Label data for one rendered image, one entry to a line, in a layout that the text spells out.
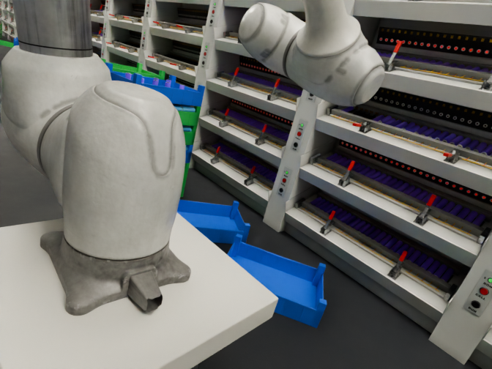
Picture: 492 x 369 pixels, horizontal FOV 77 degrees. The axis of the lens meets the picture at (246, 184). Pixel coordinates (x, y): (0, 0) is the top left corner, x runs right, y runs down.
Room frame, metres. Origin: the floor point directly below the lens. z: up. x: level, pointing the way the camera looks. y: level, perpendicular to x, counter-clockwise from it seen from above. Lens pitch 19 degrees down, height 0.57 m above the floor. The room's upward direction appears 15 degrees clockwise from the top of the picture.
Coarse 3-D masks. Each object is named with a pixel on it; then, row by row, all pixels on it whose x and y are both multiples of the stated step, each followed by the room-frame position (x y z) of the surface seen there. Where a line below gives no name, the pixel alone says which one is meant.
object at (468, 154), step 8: (336, 112) 1.16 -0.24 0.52; (344, 112) 1.15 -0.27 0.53; (352, 120) 1.12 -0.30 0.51; (360, 120) 1.09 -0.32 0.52; (368, 120) 1.08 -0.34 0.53; (376, 128) 1.05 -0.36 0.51; (384, 128) 1.03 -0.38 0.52; (392, 128) 1.02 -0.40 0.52; (400, 136) 1.00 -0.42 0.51; (408, 136) 0.98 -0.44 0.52; (416, 136) 0.97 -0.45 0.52; (424, 136) 0.96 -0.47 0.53; (432, 144) 0.93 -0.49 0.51; (440, 144) 0.92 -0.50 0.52; (448, 144) 0.91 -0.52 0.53; (464, 152) 0.88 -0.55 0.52; (472, 152) 0.87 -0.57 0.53; (480, 160) 0.85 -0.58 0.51; (488, 160) 0.84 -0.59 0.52
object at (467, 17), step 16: (368, 0) 1.12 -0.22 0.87; (384, 0) 1.10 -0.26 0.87; (400, 0) 1.09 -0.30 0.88; (416, 0) 1.03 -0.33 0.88; (432, 0) 1.04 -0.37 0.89; (448, 0) 1.01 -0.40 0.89; (464, 0) 0.99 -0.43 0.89; (480, 0) 0.96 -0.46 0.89; (368, 16) 1.13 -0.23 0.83; (384, 16) 1.09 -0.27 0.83; (400, 16) 1.06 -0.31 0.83; (416, 16) 1.03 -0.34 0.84; (432, 16) 1.00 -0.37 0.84; (448, 16) 0.97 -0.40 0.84; (464, 16) 0.94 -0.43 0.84; (480, 16) 0.92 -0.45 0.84
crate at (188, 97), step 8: (112, 64) 1.11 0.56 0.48; (112, 72) 1.08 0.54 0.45; (120, 72) 1.16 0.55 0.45; (112, 80) 1.08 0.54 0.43; (120, 80) 1.05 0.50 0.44; (128, 80) 1.02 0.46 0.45; (136, 80) 1.00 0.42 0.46; (144, 80) 1.24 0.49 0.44; (152, 80) 1.27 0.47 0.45; (160, 80) 1.30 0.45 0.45; (152, 88) 1.05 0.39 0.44; (160, 88) 1.08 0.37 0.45; (168, 88) 1.10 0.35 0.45; (176, 88) 1.33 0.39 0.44; (184, 88) 1.31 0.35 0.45; (200, 88) 1.23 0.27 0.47; (168, 96) 1.11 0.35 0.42; (176, 96) 1.14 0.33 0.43; (184, 96) 1.17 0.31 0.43; (192, 96) 1.20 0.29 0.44; (200, 96) 1.23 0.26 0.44; (184, 104) 1.18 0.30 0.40; (192, 104) 1.20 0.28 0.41; (200, 104) 1.24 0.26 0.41
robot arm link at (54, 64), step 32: (32, 0) 0.45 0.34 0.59; (64, 0) 0.47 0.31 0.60; (32, 32) 0.45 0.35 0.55; (64, 32) 0.47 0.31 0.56; (32, 64) 0.44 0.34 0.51; (64, 64) 0.46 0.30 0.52; (96, 64) 0.51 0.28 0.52; (32, 96) 0.43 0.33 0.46; (64, 96) 0.45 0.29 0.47; (32, 128) 0.43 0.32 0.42; (32, 160) 0.43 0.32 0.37
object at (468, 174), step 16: (320, 112) 1.16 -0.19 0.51; (400, 112) 1.14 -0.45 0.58; (320, 128) 1.15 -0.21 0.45; (336, 128) 1.10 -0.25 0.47; (352, 128) 1.07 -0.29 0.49; (464, 128) 1.00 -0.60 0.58; (368, 144) 1.02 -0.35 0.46; (384, 144) 0.98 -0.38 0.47; (400, 144) 0.96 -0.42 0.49; (400, 160) 0.94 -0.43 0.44; (416, 160) 0.91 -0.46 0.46; (432, 160) 0.88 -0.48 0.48; (464, 160) 0.87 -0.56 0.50; (448, 176) 0.85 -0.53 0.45; (464, 176) 0.83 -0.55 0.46; (480, 176) 0.80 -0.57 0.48; (480, 192) 0.80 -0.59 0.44
